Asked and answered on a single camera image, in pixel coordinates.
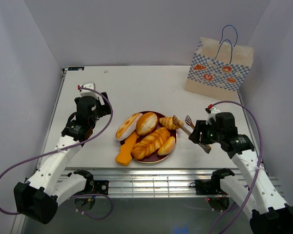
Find small sugared oval bread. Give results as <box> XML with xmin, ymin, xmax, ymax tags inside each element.
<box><xmin>157</xmin><ymin>136</ymin><xmax>176</xmax><ymax>156</ymax></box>

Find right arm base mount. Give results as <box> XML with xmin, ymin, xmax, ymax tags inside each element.
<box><xmin>189</xmin><ymin>179</ymin><xmax>230</xmax><ymax>211</ymax></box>

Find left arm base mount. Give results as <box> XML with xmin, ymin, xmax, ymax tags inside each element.
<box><xmin>74</xmin><ymin>180</ymin><xmax>109</xmax><ymax>211</ymax></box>

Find checkered paper bag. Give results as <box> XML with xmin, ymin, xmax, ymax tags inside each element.
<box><xmin>184</xmin><ymin>24</ymin><xmax>254</xmax><ymax>100</ymax></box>

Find aluminium frame rail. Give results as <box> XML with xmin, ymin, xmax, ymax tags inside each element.
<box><xmin>21</xmin><ymin>168</ymin><xmax>279</xmax><ymax>198</ymax></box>

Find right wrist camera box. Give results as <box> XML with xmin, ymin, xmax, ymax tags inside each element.
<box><xmin>205</xmin><ymin>104</ymin><xmax>221</xmax><ymax>124</ymax></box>

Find purple cable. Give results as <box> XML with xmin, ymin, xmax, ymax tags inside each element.
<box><xmin>0</xmin><ymin>88</ymin><xmax>114</xmax><ymax>220</ymax></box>
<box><xmin>209</xmin><ymin>100</ymin><xmax>262</xmax><ymax>234</ymax></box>

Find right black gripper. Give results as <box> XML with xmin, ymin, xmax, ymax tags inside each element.
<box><xmin>188</xmin><ymin>120</ymin><xmax>223</xmax><ymax>144</ymax></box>

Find sesame flat bread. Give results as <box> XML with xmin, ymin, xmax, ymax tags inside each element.
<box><xmin>115</xmin><ymin>113</ymin><xmax>143</xmax><ymax>141</ymax></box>

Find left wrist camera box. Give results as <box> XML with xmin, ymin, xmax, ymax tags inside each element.
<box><xmin>78</xmin><ymin>81</ymin><xmax>97</xmax><ymax>98</ymax></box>

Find dark red round plate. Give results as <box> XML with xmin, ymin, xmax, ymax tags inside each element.
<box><xmin>120</xmin><ymin>111</ymin><xmax>177</xmax><ymax>164</ymax></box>

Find metal tongs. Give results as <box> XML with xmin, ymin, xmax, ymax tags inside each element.
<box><xmin>172</xmin><ymin>115</ymin><xmax>211</xmax><ymax>154</ymax></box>

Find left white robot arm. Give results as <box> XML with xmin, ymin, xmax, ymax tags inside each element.
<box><xmin>14</xmin><ymin>88</ymin><xmax>112</xmax><ymax>224</ymax></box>

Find blue label sticker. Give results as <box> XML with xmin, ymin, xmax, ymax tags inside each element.
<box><xmin>67</xmin><ymin>66</ymin><xmax>84</xmax><ymax>71</ymax></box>

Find braided twist bread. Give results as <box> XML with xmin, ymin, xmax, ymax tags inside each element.
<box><xmin>131</xmin><ymin>127</ymin><xmax>170</xmax><ymax>160</ymax></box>

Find croissant ring bread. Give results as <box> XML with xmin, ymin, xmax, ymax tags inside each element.
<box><xmin>159</xmin><ymin>117</ymin><xmax>180</xmax><ymax>130</ymax></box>

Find orange toast slice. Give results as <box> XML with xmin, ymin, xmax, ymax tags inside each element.
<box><xmin>115</xmin><ymin>131</ymin><xmax>139</xmax><ymax>166</ymax></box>

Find round split bun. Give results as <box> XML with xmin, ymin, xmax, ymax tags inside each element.
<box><xmin>136</xmin><ymin>112</ymin><xmax>158</xmax><ymax>136</ymax></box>

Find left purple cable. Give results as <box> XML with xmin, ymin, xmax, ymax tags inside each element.
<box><xmin>0</xmin><ymin>88</ymin><xmax>114</xmax><ymax>220</ymax></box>

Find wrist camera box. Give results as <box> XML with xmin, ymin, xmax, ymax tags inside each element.
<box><xmin>205</xmin><ymin>104</ymin><xmax>221</xmax><ymax>124</ymax></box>
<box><xmin>78</xmin><ymin>81</ymin><xmax>97</xmax><ymax>98</ymax></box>

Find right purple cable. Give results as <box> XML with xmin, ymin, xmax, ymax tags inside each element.
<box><xmin>209</xmin><ymin>100</ymin><xmax>262</xmax><ymax>234</ymax></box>

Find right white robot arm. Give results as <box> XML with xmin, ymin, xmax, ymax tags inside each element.
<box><xmin>189</xmin><ymin>108</ymin><xmax>293</xmax><ymax>234</ymax></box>

